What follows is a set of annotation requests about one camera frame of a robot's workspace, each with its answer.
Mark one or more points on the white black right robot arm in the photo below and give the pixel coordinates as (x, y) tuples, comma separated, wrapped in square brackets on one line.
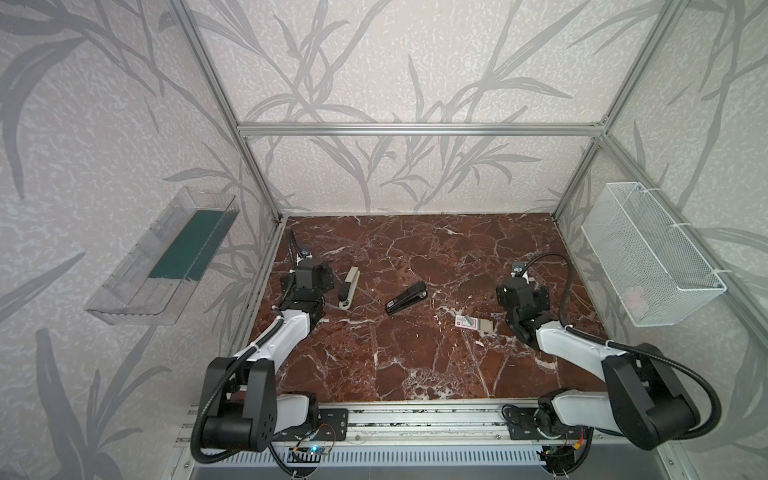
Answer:
[(649, 399)]

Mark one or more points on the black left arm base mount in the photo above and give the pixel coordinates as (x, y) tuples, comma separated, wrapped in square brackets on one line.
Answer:
[(328, 424)]

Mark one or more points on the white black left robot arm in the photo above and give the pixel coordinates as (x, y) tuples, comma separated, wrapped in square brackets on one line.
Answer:
[(240, 409)]

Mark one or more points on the white wire mesh basket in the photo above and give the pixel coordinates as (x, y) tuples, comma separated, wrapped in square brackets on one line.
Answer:
[(638, 243)]

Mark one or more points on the pink object in basket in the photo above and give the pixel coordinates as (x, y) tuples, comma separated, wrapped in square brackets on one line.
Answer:
[(635, 301)]

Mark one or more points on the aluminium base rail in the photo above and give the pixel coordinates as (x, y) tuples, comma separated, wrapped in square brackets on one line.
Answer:
[(421, 434)]

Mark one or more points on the aluminium frame profiles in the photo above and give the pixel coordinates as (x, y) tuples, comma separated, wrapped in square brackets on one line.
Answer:
[(696, 125)]

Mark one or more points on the clear plastic wall tray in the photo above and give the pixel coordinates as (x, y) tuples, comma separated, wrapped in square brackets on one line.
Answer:
[(155, 281)]

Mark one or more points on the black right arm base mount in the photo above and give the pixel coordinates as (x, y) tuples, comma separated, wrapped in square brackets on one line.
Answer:
[(540, 423)]

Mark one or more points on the green circuit board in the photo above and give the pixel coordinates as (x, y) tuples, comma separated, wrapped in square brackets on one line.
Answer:
[(309, 454)]

